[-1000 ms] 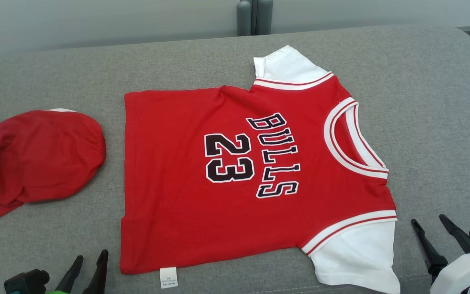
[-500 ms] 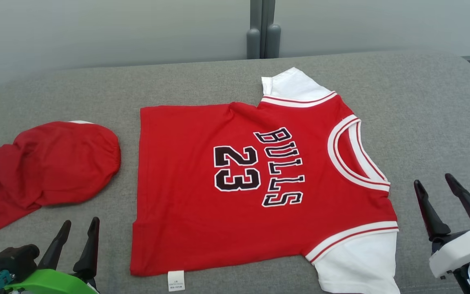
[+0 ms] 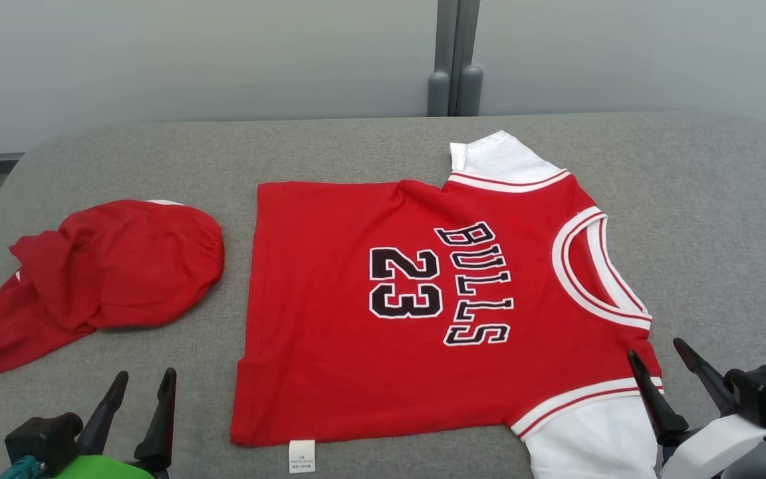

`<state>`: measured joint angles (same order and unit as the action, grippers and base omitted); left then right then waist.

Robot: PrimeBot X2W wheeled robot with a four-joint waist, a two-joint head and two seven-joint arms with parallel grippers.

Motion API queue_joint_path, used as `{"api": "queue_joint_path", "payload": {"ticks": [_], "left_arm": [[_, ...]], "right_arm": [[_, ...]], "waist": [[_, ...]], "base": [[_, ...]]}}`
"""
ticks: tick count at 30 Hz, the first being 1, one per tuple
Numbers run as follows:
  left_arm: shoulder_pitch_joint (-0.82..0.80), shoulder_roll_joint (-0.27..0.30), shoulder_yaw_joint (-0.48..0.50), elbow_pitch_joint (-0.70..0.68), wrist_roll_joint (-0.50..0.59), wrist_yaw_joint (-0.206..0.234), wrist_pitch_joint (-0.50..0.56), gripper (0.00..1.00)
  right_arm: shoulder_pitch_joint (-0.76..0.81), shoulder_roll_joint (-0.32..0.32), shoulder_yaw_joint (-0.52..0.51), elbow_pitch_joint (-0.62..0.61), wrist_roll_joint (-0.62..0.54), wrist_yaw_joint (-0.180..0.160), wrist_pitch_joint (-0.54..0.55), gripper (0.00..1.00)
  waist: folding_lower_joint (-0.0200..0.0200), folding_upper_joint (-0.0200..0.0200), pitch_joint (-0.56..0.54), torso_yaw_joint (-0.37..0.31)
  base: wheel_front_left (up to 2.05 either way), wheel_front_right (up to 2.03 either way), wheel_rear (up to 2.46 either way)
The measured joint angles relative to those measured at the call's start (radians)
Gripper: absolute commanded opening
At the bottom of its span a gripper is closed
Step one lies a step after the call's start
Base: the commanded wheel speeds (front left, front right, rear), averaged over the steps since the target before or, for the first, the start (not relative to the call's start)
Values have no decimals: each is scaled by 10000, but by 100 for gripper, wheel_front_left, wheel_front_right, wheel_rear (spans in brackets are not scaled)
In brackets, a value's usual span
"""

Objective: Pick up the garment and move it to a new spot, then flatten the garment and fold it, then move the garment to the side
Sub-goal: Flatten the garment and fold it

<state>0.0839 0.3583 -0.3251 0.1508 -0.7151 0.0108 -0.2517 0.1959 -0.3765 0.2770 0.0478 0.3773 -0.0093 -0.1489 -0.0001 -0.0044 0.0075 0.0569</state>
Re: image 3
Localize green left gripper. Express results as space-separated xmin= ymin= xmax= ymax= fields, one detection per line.
xmin=44 ymin=367 xmax=178 ymax=479

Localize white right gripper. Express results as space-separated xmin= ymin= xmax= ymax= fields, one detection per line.
xmin=627 ymin=337 xmax=766 ymax=479

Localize red shorts with white stripes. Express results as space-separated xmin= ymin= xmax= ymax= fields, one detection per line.
xmin=0 ymin=198 xmax=226 ymax=381

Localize red Bulls 23 jersey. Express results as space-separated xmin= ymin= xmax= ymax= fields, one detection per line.
xmin=229 ymin=130 xmax=665 ymax=479

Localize teal left camera connector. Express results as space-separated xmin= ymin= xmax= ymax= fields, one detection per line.
xmin=0 ymin=456 xmax=46 ymax=479

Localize grey partition post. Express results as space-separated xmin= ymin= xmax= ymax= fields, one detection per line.
xmin=427 ymin=0 xmax=457 ymax=118
xmin=453 ymin=0 xmax=484 ymax=118

